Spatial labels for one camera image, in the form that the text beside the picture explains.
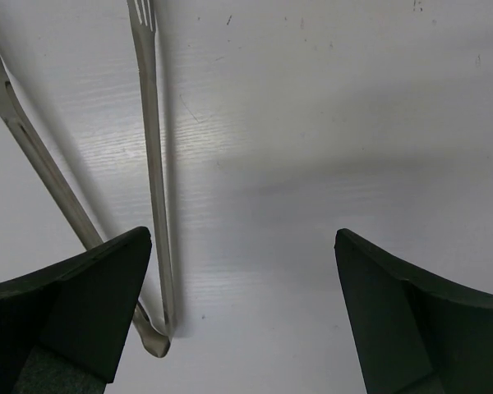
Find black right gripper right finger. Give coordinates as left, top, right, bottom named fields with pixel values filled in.
left=334, top=229, right=493, bottom=393

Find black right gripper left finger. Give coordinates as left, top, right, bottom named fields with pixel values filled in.
left=0, top=227, right=152, bottom=393

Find stainless steel tongs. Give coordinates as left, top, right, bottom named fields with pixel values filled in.
left=0, top=1, right=177, bottom=358

